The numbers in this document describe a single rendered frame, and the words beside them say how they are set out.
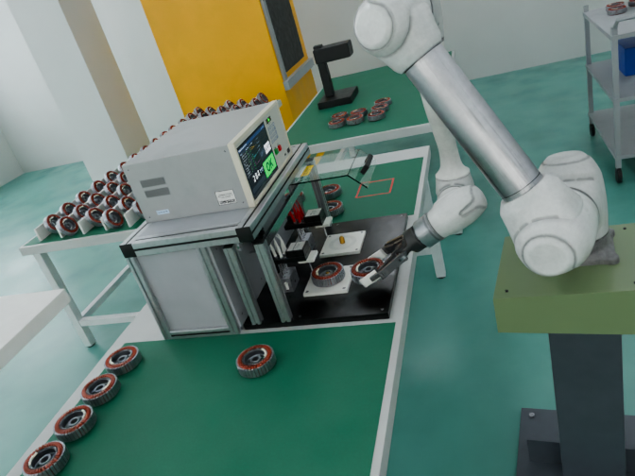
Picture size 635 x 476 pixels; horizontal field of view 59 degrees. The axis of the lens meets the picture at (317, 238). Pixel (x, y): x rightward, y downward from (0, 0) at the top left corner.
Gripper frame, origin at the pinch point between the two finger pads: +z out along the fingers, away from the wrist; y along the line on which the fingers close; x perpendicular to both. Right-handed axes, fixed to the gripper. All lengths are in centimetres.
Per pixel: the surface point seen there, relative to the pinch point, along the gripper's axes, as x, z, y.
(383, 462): -13, -4, -64
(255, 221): 36.7, 9.0, -11.9
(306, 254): 15.4, 14.3, 3.5
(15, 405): 38, 239, 35
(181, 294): 35, 46, -15
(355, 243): 0.9, 11.2, 27.6
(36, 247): 91, 182, 79
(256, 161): 47.6, 6.1, 8.0
